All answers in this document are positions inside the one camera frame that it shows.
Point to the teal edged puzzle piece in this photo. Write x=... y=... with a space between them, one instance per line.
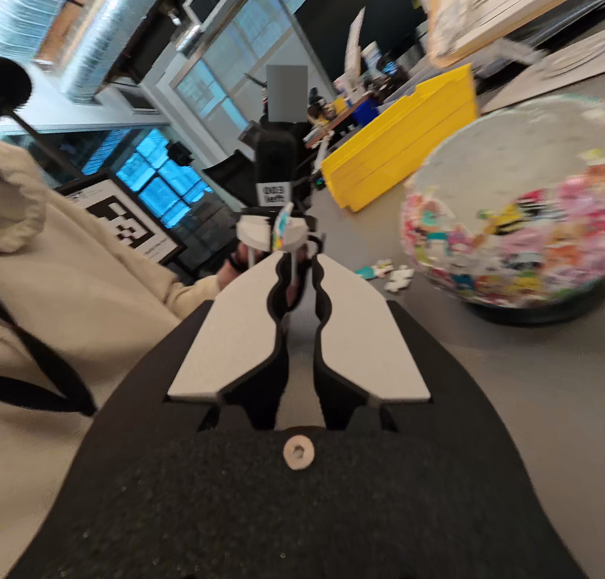
x=281 y=227

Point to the black office chair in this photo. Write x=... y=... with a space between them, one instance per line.
x=227 y=173

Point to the colourful joined puzzle pieces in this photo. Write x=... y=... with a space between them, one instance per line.
x=376 y=269

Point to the yellow plastic bin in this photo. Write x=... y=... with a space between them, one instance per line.
x=401 y=144

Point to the black round-topped stand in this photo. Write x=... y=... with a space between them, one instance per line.
x=12 y=85

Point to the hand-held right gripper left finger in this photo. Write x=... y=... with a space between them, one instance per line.
x=227 y=343

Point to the silver ventilation duct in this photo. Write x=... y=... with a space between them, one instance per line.
x=28 y=12
x=108 y=31

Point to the person's left hand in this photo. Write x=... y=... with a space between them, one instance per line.
x=238 y=262

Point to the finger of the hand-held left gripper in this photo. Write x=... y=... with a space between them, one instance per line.
x=295 y=234
x=253 y=232

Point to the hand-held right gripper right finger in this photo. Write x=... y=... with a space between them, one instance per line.
x=368 y=343

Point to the wooden board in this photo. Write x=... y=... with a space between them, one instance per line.
x=465 y=58

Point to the colourful puzzle ball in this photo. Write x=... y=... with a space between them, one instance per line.
x=510 y=210

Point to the white joined puzzle pieces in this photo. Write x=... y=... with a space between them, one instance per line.
x=399 y=279

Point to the framed tag poster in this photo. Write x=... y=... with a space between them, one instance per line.
x=127 y=225

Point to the black ball stand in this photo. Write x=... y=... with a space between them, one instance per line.
x=520 y=317

